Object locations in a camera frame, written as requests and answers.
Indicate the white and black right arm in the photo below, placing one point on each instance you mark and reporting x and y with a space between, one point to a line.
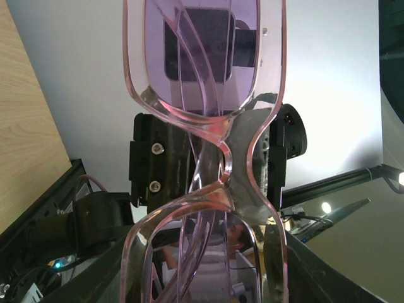
62 222

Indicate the pink transparent sunglasses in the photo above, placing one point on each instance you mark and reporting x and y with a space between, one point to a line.
207 245

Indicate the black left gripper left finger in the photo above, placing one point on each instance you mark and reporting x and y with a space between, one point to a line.
105 281

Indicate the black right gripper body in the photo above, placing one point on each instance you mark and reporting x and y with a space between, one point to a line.
166 162

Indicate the black tripod light stand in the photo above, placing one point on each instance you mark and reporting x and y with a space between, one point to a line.
391 175

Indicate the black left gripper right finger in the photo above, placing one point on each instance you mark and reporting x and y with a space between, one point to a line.
296 274

